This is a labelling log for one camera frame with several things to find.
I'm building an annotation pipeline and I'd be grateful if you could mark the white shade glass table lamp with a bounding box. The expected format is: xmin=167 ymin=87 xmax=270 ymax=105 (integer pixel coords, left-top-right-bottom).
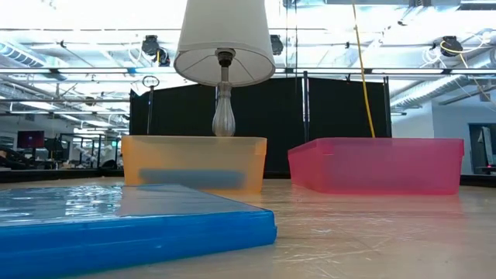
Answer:
xmin=173 ymin=0 xmax=277 ymax=137

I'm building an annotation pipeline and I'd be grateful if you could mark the metal ring stand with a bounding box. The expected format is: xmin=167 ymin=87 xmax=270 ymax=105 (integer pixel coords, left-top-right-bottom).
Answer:
xmin=141 ymin=74 xmax=160 ymax=136

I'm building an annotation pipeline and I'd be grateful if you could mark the red translucent plastic bin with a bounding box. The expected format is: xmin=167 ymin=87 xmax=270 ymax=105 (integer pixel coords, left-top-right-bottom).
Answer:
xmin=287 ymin=136 xmax=465 ymax=196

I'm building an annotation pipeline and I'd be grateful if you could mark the black ceiling cable reel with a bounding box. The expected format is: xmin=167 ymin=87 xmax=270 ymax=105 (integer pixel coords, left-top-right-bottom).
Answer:
xmin=269 ymin=34 xmax=284 ymax=56
xmin=140 ymin=34 xmax=171 ymax=67
xmin=440 ymin=35 xmax=464 ymax=58

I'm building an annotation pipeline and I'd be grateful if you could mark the yellow hanging cable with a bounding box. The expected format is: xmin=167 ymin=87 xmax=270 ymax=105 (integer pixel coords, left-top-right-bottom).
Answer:
xmin=350 ymin=0 xmax=376 ymax=139

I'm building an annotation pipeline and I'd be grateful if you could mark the orange translucent plastic bin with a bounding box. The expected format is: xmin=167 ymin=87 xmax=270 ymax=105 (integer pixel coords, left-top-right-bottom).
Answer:
xmin=121 ymin=134 xmax=268 ymax=195

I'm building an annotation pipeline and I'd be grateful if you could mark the black partition screen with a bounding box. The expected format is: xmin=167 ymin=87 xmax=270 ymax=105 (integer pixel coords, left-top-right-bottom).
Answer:
xmin=129 ymin=76 xmax=391 ymax=180

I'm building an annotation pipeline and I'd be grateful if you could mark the dark computer monitor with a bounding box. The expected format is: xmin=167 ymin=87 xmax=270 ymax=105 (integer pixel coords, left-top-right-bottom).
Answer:
xmin=16 ymin=130 xmax=46 ymax=150

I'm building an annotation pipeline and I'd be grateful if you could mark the blue plastic disc case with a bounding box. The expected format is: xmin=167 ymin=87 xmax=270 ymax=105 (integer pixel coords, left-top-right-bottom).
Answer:
xmin=138 ymin=168 xmax=247 ymax=181
xmin=0 ymin=184 xmax=278 ymax=279

